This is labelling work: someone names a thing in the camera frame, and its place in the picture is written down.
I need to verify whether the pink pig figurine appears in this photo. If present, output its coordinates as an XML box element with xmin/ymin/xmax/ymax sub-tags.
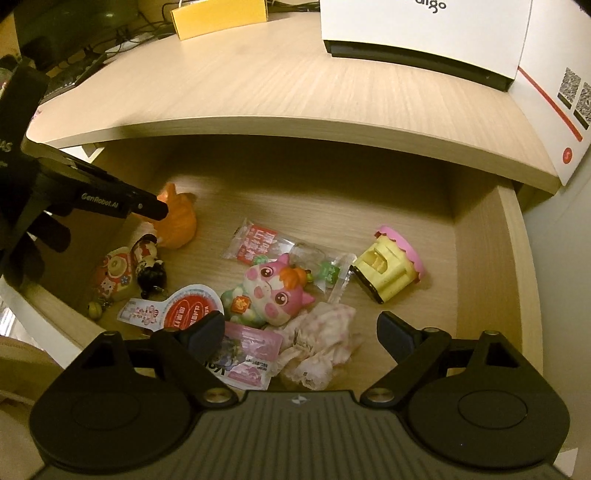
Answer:
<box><xmin>221</xmin><ymin>254</ymin><xmax>315</xmax><ymax>328</ymax></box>

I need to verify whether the clear red snack wrapper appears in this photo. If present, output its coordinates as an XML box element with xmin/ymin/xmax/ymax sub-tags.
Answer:
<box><xmin>221</xmin><ymin>218</ymin><xmax>356</xmax><ymax>303</ymax></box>

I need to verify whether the white aigo computer case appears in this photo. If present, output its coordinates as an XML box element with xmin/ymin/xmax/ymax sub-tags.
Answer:
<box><xmin>320</xmin><ymin>0</ymin><xmax>532</xmax><ymax>92</ymax></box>

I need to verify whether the black monitor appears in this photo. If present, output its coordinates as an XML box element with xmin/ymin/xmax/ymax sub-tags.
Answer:
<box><xmin>14</xmin><ymin>0</ymin><xmax>139</xmax><ymax>63</ymax></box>

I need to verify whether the yellow cardboard box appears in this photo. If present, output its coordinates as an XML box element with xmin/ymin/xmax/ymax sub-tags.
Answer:
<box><xmin>171</xmin><ymin>0</ymin><xmax>269</xmax><ymax>41</ymax></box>

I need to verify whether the yellow pink toy cake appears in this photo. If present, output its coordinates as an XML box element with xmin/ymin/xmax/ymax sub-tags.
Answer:
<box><xmin>351</xmin><ymin>225</ymin><xmax>425</xmax><ymax>304</ymax></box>

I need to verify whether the pink card packet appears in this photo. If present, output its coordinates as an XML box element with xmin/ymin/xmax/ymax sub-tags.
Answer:
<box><xmin>204</xmin><ymin>322</ymin><xmax>283</xmax><ymax>390</ymax></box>

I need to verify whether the black white doll keychain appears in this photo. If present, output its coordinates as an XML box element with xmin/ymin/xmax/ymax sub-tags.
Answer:
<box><xmin>131</xmin><ymin>233</ymin><xmax>167</xmax><ymax>299</ymax></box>

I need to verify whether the red toy camera keychain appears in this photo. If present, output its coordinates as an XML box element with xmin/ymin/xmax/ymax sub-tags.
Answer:
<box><xmin>87</xmin><ymin>247</ymin><xmax>136</xmax><ymax>321</ymax></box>

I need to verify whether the black keyboard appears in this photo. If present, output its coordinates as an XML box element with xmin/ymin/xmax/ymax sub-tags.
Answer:
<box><xmin>40</xmin><ymin>53</ymin><xmax>108</xmax><ymax>104</ymax></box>

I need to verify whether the red round paddle snack pack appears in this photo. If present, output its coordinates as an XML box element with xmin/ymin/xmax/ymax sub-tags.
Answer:
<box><xmin>117</xmin><ymin>284</ymin><xmax>224</xmax><ymax>331</ymax></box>

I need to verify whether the orange plastic capsule half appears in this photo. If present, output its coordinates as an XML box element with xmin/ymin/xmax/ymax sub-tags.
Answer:
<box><xmin>149</xmin><ymin>182</ymin><xmax>197</xmax><ymax>249</ymax></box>

